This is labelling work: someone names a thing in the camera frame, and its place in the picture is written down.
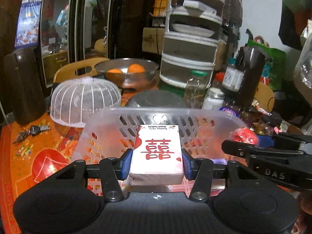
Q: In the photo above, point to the brown thermos flask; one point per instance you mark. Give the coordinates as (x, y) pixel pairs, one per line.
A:
(24, 87)

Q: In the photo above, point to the orange fruit left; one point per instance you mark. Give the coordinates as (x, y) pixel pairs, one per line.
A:
(115, 71)

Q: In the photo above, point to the bunch of keys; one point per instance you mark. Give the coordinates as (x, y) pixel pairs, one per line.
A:
(34, 130)

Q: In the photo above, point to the wooden chair back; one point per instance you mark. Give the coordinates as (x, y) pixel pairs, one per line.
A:
(70, 71)

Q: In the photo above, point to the blue hanging calendar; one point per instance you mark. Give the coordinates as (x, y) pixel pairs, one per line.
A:
(28, 20)

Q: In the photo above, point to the white wedding cigarette box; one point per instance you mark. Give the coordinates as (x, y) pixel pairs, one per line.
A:
(157, 157)

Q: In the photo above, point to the hanging clear plastic bag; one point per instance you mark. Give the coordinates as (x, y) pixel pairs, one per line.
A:
(302, 72)

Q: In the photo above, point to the metal bowl with oranges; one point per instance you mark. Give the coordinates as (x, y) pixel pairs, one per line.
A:
(128, 80)

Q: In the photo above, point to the dark brown covered bundle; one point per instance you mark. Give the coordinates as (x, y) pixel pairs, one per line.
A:
(233, 12)

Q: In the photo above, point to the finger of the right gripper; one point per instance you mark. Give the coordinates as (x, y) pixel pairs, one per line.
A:
(283, 140)
(282, 151)

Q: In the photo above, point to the clear plastic basket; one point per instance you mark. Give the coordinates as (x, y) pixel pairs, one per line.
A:
(110, 132)

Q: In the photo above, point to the dark bottle white label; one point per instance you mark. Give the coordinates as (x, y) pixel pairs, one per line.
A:
(233, 77)

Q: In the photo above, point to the grey pot lid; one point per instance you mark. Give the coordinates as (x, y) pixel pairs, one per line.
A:
(156, 98)

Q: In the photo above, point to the white mesh food cover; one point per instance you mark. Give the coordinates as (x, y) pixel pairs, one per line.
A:
(75, 101)

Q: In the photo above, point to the orange fruit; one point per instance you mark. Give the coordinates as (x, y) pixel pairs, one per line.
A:
(115, 71)
(135, 68)

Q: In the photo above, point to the dark wooden wardrobe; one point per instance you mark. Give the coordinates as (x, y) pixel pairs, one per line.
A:
(75, 30)

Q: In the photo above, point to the green shopping bag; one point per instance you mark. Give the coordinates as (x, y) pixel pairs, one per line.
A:
(274, 69)

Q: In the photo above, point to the glass jar green lid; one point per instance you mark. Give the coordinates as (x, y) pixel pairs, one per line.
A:
(195, 90)

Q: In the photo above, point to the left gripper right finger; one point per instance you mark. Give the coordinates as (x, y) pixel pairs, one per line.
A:
(202, 171)

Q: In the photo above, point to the orange fruit right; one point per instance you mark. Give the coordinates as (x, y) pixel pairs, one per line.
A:
(135, 68)

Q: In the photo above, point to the red ball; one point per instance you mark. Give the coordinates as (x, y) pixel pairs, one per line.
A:
(244, 135)

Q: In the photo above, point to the tiered mesh food cabinet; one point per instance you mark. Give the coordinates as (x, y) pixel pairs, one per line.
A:
(191, 38)

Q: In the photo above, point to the white lid jar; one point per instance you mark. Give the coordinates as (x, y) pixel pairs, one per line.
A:
(214, 99)

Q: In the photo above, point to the glass jar blue lid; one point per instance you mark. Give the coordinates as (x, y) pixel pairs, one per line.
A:
(229, 110)

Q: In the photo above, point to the black bag with funnel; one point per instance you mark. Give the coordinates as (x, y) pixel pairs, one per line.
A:
(250, 61)

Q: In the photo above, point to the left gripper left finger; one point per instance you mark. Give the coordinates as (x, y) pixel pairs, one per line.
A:
(110, 171)

